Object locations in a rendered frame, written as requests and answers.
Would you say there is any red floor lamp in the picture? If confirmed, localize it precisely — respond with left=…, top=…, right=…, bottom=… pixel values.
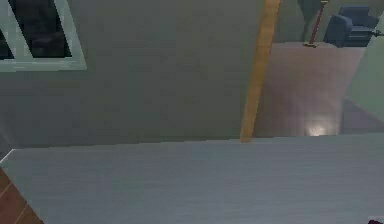
left=302, top=0, right=330, bottom=48

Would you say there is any wooden door frame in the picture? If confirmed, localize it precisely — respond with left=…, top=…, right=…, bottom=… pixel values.
left=239, top=0, right=283, bottom=144

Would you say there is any white framed window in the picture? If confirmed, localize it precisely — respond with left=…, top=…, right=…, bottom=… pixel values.
left=0, top=0, right=88, bottom=73

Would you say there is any dark blue armchair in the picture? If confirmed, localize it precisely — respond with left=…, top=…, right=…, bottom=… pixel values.
left=322, top=4, right=380, bottom=49

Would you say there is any pale green room door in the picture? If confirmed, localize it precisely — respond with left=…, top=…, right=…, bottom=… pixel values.
left=344, top=23, right=384, bottom=123

